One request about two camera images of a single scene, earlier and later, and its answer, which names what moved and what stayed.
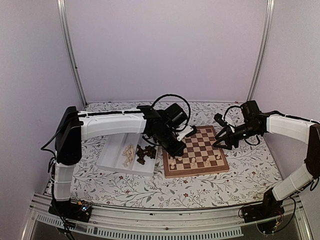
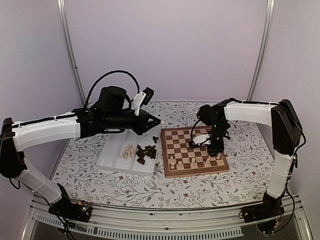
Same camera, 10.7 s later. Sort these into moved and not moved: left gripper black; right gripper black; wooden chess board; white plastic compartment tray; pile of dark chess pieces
Moved: right gripper black; left gripper black
Not moved: wooden chess board; white plastic compartment tray; pile of dark chess pieces
